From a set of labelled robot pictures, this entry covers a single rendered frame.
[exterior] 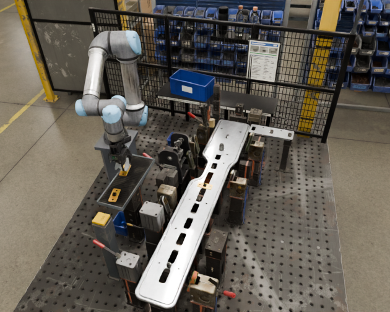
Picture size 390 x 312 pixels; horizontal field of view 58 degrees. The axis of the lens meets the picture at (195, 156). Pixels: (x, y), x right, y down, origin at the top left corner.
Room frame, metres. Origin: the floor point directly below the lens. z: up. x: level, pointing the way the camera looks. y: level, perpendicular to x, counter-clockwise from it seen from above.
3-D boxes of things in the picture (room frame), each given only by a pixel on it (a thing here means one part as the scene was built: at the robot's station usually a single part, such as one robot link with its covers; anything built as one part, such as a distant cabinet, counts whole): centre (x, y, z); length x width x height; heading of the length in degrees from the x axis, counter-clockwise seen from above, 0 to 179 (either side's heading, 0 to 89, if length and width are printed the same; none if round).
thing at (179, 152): (1.54, 0.11, 0.94); 0.18 x 0.13 x 0.49; 160
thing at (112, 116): (1.27, 0.35, 1.53); 0.09 x 0.08 x 0.11; 179
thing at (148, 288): (1.36, -0.05, 1.00); 1.38 x 0.22 x 0.02; 160
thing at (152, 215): (1.12, 0.22, 0.90); 0.13 x 0.10 x 0.41; 70
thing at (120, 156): (1.26, 0.35, 1.37); 0.09 x 0.08 x 0.12; 169
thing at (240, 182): (1.37, -0.24, 0.87); 0.12 x 0.09 x 0.35; 70
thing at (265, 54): (2.30, -0.49, 1.30); 0.23 x 0.02 x 0.31; 70
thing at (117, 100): (1.37, 0.37, 1.53); 0.11 x 0.11 x 0.08; 89
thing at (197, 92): (2.36, 0.01, 1.09); 0.30 x 0.17 x 0.13; 61
